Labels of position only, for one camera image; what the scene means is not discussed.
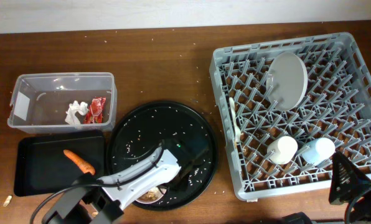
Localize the blue plastic cup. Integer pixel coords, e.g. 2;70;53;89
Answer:
301;138;336;166

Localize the cream plastic cup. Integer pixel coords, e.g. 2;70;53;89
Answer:
266;136;298;165

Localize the white plastic fork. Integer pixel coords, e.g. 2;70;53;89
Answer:
229;97;241;143

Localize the grey plate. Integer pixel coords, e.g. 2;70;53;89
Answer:
266;52;308;111

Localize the pink bowl with leftovers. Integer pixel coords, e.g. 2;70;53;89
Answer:
136;186;167;204

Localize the red snack wrapper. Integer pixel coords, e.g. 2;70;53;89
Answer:
83;97;106;124

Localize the orange carrot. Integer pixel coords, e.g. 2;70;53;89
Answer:
63;149;96;175

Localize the white tissue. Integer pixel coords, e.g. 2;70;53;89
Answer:
65;100;88;125

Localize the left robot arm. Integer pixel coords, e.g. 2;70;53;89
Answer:
42;139;209;223

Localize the grey dishwasher rack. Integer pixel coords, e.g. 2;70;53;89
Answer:
209;32;371;202

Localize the round black tray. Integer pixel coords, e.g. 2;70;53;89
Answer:
105;101;218;211

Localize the clear plastic bin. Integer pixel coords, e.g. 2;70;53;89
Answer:
7;72;117;134

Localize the black rectangular tray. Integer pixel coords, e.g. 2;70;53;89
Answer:
14;130;105;197

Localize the peanut on table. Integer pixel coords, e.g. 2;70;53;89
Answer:
3;195;12;207

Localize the black camera cable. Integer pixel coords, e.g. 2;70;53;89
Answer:
29;146;166;224

